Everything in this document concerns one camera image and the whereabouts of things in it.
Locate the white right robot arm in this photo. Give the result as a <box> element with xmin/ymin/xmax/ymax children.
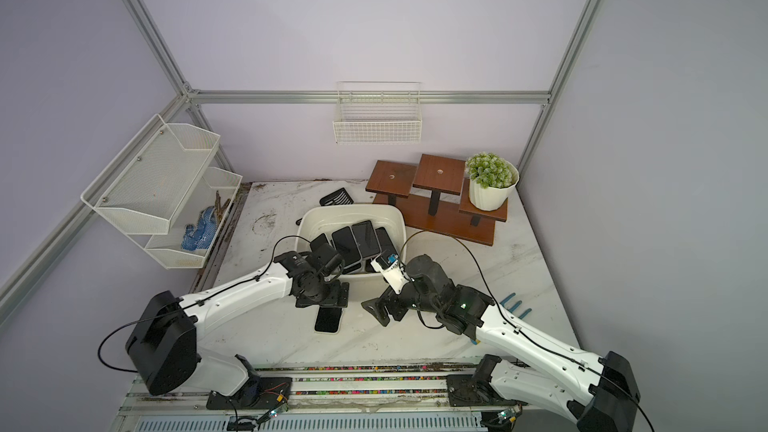
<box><xmin>362</xmin><ymin>254</ymin><xmax>640</xmax><ymax>431</ymax></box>

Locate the white ribbed plant pot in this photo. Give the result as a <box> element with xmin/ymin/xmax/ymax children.
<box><xmin>469</xmin><ymin>179</ymin><xmax>519</xmax><ymax>212</ymax></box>

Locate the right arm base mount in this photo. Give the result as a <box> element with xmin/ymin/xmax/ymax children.
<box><xmin>446</xmin><ymin>374</ymin><xmax>526</xmax><ymax>407</ymax></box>

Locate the blue toy in shelf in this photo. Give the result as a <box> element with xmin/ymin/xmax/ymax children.
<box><xmin>181</xmin><ymin>206</ymin><xmax>218</xmax><ymax>252</ymax></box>

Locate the black slotted tray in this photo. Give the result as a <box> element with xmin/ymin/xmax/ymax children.
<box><xmin>319</xmin><ymin>187</ymin><xmax>354</xmax><ymax>207</ymax></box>

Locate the blue yellow toy fork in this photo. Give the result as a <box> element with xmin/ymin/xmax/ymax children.
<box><xmin>470</xmin><ymin>292</ymin><xmax>532</xmax><ymax>345</ymax></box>

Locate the blue case phone large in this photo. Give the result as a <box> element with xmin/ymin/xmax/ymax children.
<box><xmin>375</xmin><ymin>227</ymin><xmax>397</xmax><ymax>268</ymax></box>

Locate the light blue case phone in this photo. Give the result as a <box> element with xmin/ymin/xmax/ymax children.
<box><xmin>351</xmin><ymin>220</ymin><xmax>381</xmax><ymax>259</ymax></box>

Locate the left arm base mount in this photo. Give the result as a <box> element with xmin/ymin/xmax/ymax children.
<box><xmin>205</xmin><ymin>371</ymin><xmax>293</xmax><ymax>411</ymax></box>

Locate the pink case phone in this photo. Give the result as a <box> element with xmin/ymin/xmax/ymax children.
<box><xmin>331</xmin><ymin>226</ymin><xmax>362</xmax><ymax>274</ymax></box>

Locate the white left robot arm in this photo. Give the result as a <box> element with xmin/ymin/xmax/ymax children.
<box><xmin>126</xmin><ymin>245</ymin><xmax>343</xmax><ymax>397</ymax></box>

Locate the green artificial plant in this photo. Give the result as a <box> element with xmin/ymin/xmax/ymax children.
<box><xmin>465</xmin><ymin>152</ymin><xmax>519</xmax><ymax>189</ymax></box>

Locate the white plastic storage box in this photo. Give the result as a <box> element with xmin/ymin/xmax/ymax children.
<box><xmin>295</xmin><ymin>204</ymin><xmax>408</xmax><ymax>302</ymax></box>

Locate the brown wooden tiered stand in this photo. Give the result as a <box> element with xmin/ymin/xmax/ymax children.
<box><xmin>366</xmin><ymin>154</ymin><xmax>508</xmax><ymax>246</ymax></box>

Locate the white wire wall basket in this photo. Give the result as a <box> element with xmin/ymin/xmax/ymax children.
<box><xmin>333</xmin><ymin>81</ymin><xmax>423</xmax><ymax>145</ymax></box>

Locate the white mesh upper shelf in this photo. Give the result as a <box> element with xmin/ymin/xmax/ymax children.
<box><xmin>81</xmin><ymin>115</ymin><xmax>220</xmax><ymax>235</ymax></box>

